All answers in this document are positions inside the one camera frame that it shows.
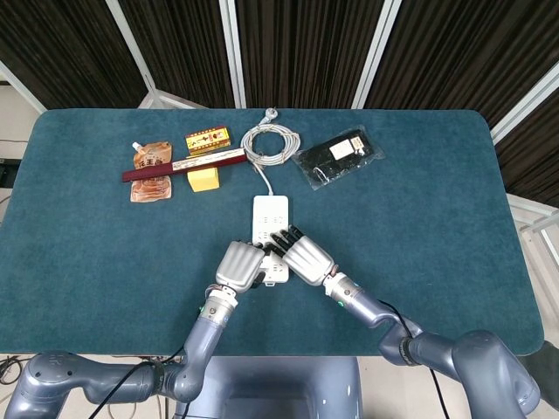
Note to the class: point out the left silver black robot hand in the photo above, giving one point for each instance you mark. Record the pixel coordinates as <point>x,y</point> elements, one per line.
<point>238,264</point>

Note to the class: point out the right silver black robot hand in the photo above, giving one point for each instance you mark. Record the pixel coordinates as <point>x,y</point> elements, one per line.
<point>308,259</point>

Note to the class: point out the white cube charger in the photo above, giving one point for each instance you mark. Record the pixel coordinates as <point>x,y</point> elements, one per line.
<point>266,264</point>

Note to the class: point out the white power strip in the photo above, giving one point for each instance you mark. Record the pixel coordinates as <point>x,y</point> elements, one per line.
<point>271,209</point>

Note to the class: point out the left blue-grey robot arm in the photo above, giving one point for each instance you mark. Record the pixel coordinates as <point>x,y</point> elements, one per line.
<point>201,340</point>

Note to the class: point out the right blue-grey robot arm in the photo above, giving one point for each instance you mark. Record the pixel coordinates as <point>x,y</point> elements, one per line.
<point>476,353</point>

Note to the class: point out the yellow cube block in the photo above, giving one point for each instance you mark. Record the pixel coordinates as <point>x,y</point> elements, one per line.
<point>205,181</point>

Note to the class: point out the black item in plastic bag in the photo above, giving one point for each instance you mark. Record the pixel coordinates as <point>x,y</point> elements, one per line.
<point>319,163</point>

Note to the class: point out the orange spout pouch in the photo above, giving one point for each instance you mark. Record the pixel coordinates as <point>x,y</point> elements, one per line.
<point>153,192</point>

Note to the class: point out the teal blue table mat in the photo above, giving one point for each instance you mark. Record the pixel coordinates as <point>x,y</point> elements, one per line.
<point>415,218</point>

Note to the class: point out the blue-grey robot torso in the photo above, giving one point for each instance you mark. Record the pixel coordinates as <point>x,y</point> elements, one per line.
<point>271,384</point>

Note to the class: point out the yellow red printed box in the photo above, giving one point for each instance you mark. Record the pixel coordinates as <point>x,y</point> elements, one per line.
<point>209,139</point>

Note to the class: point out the long dark red box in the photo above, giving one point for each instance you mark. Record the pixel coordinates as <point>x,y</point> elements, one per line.
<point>144,173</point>

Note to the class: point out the black box on floor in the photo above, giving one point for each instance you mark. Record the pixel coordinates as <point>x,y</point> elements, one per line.
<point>6,174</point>

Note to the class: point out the black partition panel white frame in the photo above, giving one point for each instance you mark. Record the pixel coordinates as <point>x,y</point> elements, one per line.
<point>458,52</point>
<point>183,43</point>
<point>537,166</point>
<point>305,43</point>
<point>65,43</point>

